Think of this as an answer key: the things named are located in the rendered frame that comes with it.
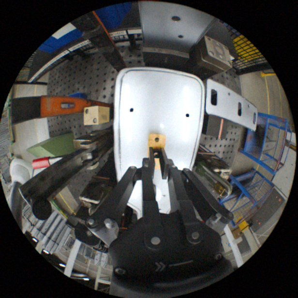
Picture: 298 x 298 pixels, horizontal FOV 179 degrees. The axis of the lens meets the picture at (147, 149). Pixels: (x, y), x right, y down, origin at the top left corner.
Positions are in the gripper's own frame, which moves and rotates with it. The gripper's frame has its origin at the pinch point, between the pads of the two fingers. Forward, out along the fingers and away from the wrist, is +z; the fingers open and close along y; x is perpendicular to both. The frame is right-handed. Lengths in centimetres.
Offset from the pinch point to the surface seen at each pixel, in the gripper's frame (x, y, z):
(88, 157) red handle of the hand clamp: -0.1, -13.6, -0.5
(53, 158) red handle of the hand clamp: 0.8, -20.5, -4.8
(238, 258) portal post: -312, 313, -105
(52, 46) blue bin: 36, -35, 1
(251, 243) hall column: -457, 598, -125
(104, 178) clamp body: -14.9, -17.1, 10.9
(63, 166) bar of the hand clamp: 1.6, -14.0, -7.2
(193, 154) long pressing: -0.9, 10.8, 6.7
